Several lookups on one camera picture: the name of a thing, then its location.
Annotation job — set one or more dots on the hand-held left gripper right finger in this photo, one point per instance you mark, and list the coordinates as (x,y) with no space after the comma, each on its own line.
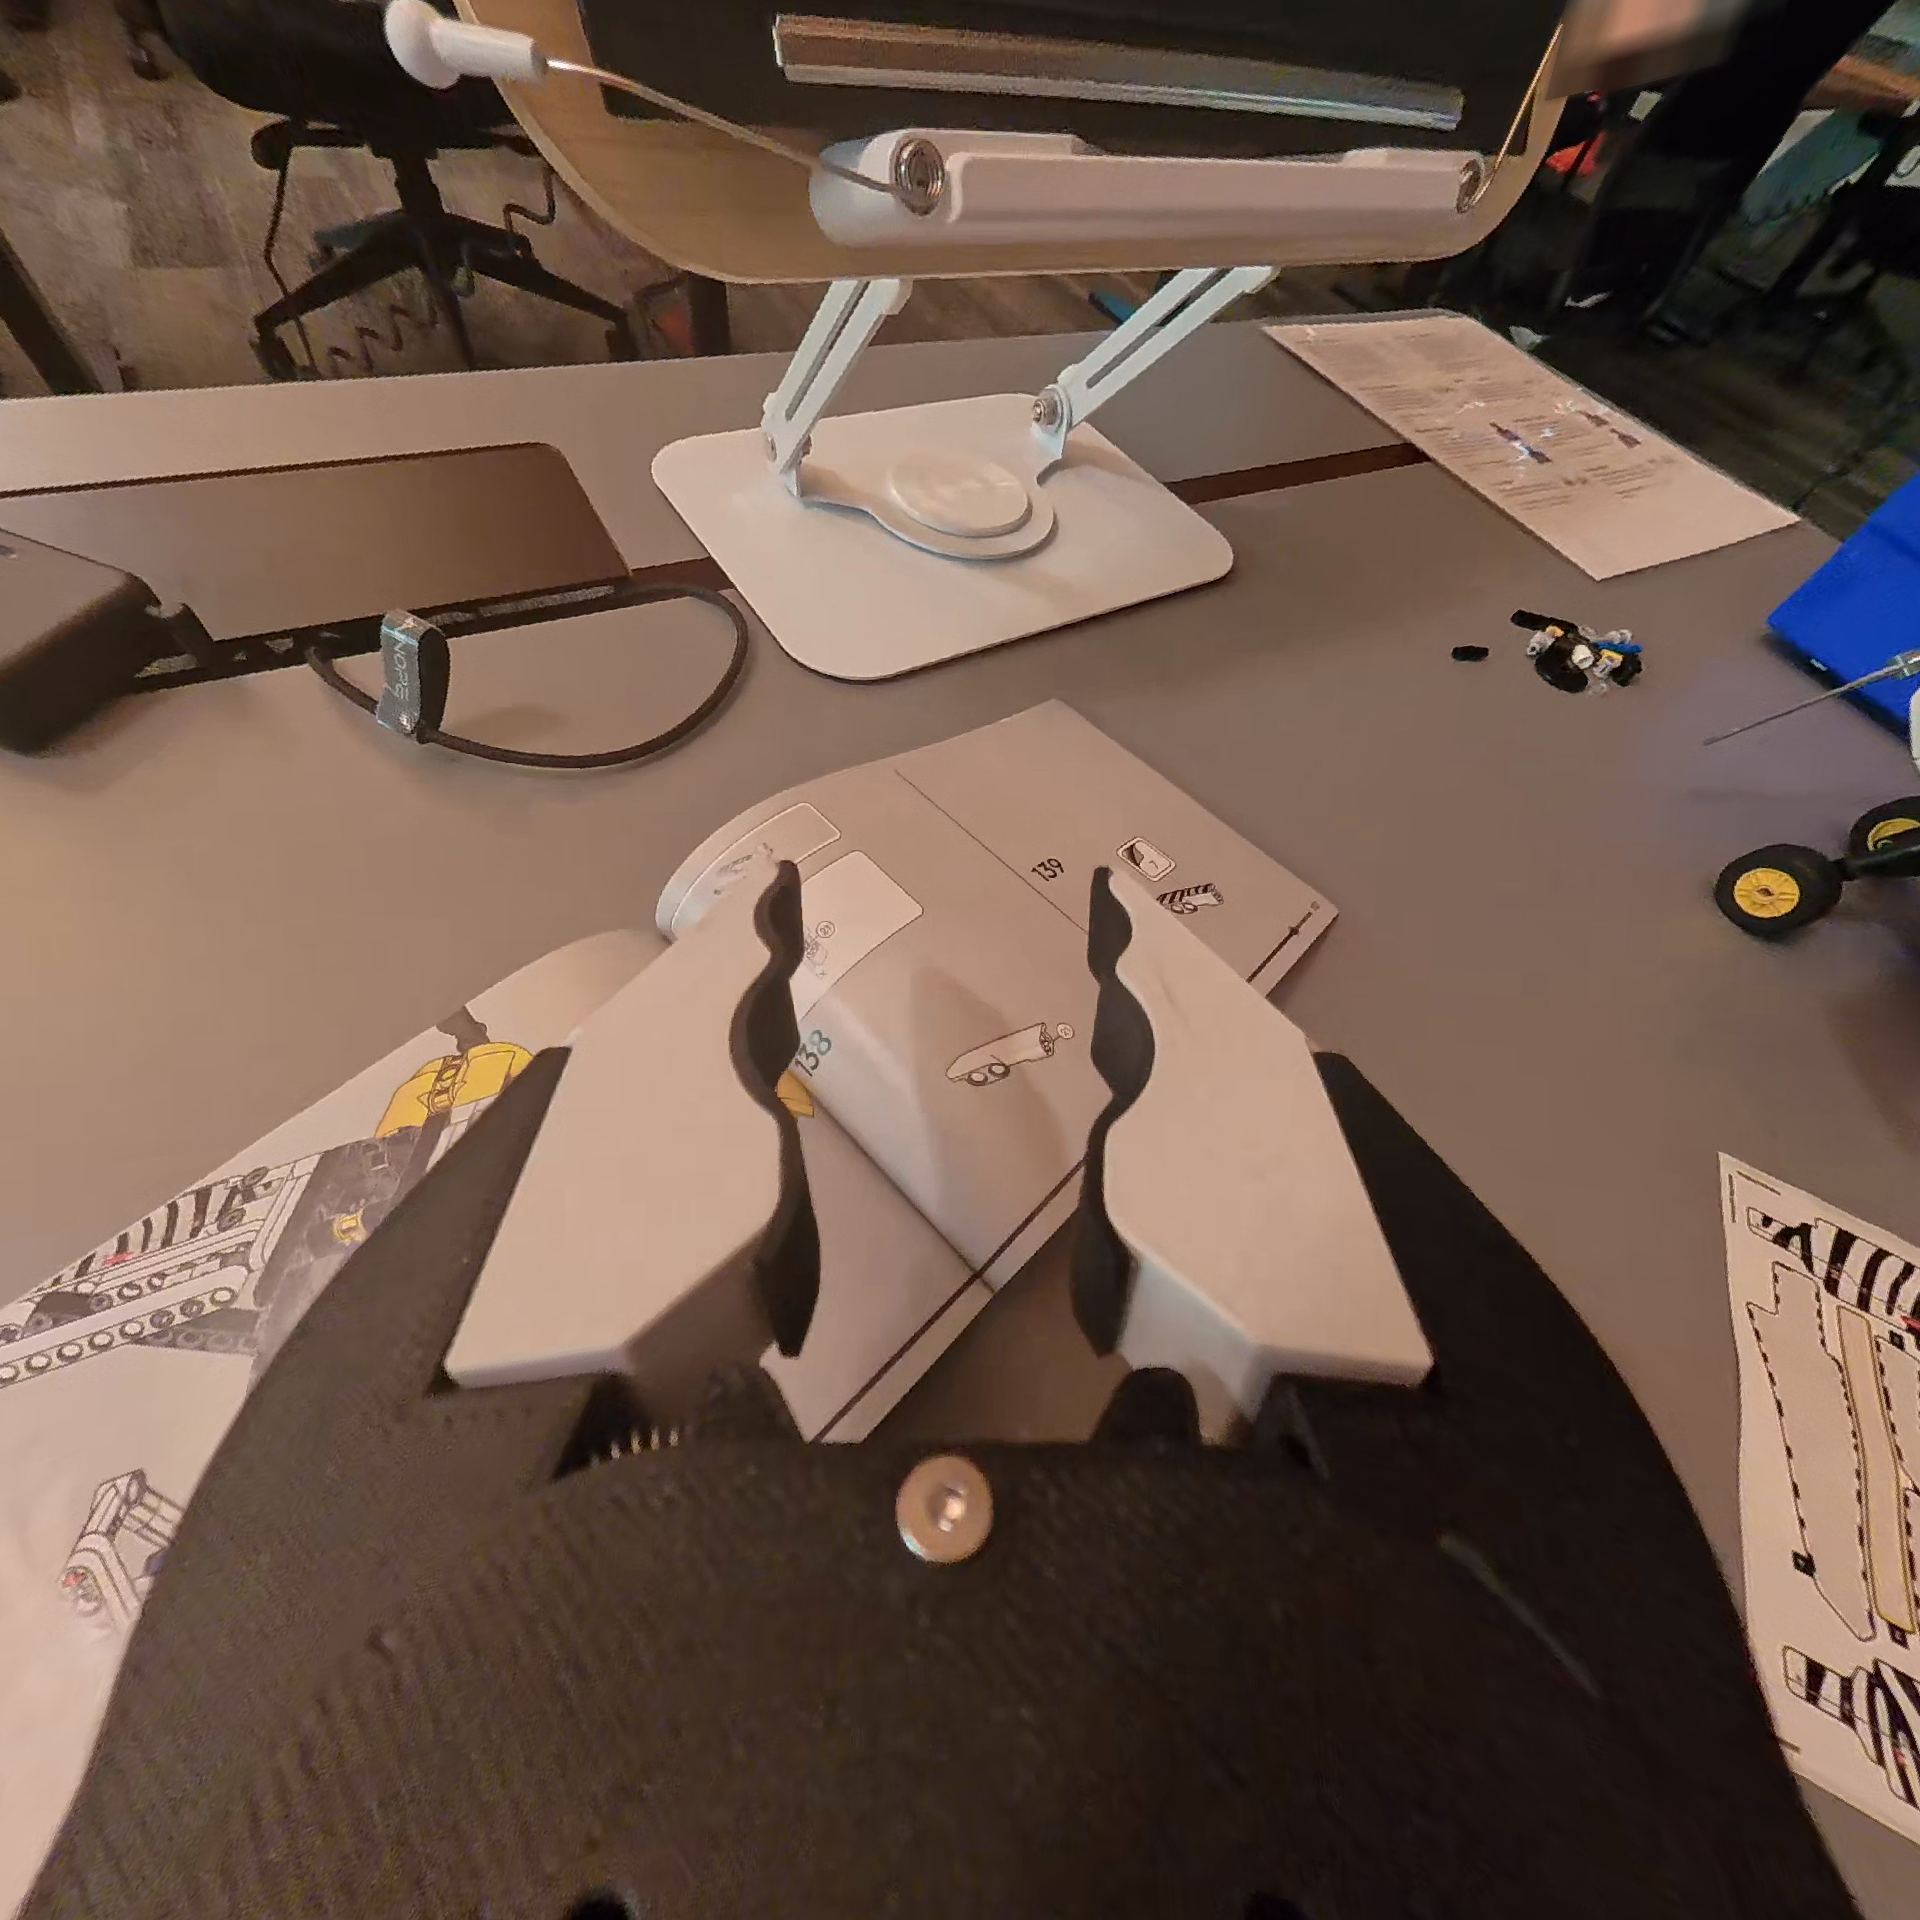
(1244,1201)

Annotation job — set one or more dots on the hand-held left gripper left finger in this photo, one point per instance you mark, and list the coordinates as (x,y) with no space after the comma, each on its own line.
(630,1185)

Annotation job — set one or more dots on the lego instruction booklet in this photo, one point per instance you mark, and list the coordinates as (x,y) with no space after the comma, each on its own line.
(975,841)

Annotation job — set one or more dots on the yellow and white lego model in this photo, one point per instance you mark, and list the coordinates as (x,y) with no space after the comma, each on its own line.
(1771,893)

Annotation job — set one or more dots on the pile of dark lego pieces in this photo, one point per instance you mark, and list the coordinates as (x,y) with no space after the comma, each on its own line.
(1569,669)

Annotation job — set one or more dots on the white tablet stand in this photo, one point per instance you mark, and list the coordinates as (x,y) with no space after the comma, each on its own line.
(961,601)

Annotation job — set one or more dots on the thin metal rod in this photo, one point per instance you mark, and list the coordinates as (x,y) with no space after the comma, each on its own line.
(1801,713)

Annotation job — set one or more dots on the black power bank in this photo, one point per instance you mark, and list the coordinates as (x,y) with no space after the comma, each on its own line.
(60,631)

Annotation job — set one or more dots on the printed paper sheet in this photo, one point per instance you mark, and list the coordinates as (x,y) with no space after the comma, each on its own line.
(1574,465)

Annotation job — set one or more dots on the blue box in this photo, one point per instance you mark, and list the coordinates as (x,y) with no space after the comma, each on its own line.
(1861,601)

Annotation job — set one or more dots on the black office chair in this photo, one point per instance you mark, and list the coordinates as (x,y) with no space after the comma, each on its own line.
(390,240)

